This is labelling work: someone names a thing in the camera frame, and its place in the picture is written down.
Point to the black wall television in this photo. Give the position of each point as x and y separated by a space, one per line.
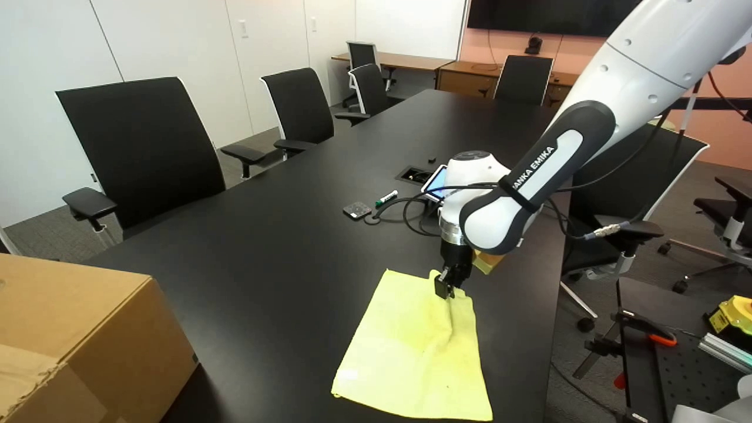
542 14

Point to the black chair with white base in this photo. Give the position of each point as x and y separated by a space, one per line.
731 231

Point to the wooden side desk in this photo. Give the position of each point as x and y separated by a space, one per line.
408 62

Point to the wooden credenza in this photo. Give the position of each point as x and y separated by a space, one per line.
462 82

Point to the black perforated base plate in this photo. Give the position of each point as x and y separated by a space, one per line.
689 384

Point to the small black phone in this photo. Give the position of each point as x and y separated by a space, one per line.
358 209

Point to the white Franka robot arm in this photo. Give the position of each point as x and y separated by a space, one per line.
649 62

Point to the black chair with silver legs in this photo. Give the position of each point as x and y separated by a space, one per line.
626 189

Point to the large black office chair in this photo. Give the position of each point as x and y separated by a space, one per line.
143 148

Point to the white-framed tablet on stand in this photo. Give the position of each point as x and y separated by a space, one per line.
437 180

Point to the white object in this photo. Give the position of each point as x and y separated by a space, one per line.
706 413

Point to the yellow tool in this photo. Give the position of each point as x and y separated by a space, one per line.
734 312

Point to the yellow towel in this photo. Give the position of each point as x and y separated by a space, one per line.
408 353

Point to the brown cardboard box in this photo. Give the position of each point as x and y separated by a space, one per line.
79 336

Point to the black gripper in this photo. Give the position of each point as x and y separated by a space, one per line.
456 262

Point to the silver aluminium bar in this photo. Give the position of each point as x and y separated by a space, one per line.
726 353

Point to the green marker pen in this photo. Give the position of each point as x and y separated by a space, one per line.
386 197

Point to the small black webcam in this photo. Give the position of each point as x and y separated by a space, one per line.
534 44

